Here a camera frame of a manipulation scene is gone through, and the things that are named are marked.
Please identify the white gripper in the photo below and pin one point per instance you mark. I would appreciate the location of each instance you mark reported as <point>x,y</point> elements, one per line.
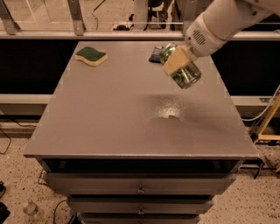
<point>201,39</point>

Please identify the green soda can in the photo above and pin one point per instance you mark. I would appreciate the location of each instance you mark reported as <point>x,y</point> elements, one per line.
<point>186,75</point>

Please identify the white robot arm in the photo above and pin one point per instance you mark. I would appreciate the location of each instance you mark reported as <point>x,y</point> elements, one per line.
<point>241,14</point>

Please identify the dark blue snack packet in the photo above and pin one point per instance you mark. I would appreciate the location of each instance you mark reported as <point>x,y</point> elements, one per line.
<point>155,56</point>

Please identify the green and yellow sponge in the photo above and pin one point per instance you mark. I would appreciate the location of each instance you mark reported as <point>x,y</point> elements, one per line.
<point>90,56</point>

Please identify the grey drawer cabinet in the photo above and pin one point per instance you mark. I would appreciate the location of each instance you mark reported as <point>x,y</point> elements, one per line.
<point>127,117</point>

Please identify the metal window railing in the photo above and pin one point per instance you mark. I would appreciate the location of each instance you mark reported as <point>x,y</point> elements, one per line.
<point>90,19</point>

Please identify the top grey drawer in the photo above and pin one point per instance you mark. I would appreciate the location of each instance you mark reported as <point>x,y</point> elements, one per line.
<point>139,184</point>

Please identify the grey drawer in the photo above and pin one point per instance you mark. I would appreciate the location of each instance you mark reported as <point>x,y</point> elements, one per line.
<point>139,184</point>
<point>135,205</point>

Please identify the middle grey drawer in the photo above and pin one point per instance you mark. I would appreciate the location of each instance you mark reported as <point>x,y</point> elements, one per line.
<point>135,205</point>

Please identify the clear plastic water bottle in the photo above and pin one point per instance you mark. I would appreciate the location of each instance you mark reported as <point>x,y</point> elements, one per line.
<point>31,209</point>

